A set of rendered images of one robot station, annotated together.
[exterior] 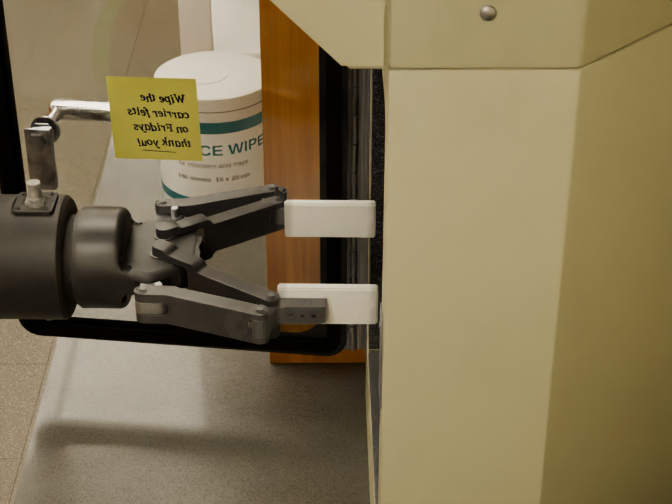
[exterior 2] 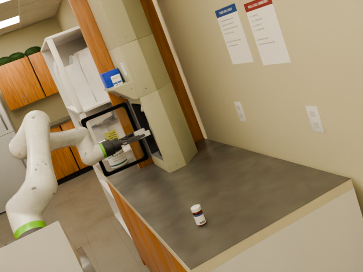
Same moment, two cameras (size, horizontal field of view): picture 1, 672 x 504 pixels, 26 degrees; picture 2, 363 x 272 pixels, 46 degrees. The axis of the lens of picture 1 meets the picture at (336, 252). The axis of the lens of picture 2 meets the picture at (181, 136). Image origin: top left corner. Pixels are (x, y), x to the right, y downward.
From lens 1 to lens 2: 1.61 m
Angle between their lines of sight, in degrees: 23
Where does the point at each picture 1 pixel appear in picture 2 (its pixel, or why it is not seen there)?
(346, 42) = (134, 96)
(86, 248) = (114, 141)
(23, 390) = (92, 260)
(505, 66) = (150, 93)
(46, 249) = (110, 143)
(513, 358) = (166, 124)
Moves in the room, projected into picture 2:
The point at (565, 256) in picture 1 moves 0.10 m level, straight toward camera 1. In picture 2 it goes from (165, 110) to (168, 113)
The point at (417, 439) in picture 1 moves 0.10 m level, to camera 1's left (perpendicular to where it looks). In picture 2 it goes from (161, 140) to (145, 147)
